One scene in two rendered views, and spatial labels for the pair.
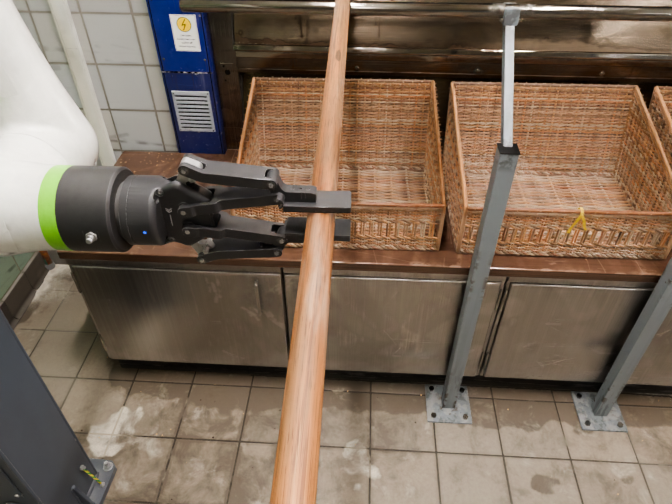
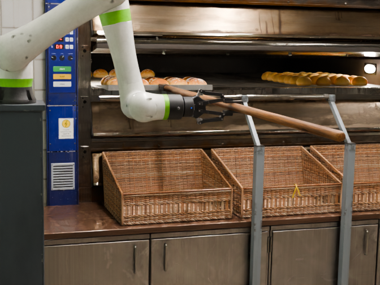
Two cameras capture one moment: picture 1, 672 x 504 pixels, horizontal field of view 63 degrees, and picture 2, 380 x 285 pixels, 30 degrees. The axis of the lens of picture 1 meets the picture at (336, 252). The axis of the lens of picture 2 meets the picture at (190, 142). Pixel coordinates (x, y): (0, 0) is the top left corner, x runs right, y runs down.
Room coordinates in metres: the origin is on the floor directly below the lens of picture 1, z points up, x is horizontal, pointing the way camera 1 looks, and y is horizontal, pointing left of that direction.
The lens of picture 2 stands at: (-1.96, 1.09, 1.45)
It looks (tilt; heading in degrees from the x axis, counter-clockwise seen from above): 8 degrees down; 340
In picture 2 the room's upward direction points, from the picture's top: 1 degrees clockwise
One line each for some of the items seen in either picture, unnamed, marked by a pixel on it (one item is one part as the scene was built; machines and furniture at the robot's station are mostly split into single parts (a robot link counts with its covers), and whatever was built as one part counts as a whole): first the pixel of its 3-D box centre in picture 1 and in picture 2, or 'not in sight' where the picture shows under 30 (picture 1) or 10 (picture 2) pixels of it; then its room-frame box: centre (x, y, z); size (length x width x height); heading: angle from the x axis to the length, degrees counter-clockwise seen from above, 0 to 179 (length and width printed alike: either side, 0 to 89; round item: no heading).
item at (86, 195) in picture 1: (106, 206); (173, 106); (0.48, 0.25, 1.20); 0.12 x 0.06 x 0.09; 178
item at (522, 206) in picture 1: (551, 164); (273, 179); (1.32, -0.60, 0.72); 0.56 x 0.49 x 0.28; 87
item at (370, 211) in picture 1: (340, 158); (164, 184); (1.35, -0.01, 0.72); 0.56 x 0.49 x 0.28; 88
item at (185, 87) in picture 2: not in sight; (152, 85); (1.64, -0.03, 1.19); 0.55 x 0.36 x 0.03; 88
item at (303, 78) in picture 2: not in sight; (312, 78); (1.99, -1.20, 1.21); 0.61 x 0.48 x 0.06; 177
